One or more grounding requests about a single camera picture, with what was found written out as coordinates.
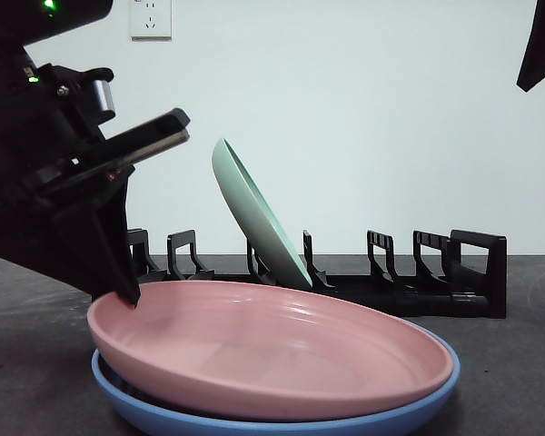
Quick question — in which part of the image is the black plate rack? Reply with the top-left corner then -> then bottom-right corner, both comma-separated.
125,228 -> 509,320

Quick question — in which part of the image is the white wall socket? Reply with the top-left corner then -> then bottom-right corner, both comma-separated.
129,0 -> 173,41

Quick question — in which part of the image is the blue plate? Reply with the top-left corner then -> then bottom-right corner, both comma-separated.
90,333 -> 462,436

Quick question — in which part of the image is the pink plate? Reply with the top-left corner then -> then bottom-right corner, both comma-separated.
86,280 -> 455,421

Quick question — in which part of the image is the green plate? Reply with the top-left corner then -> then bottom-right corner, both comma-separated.
211,138 -> 313,291

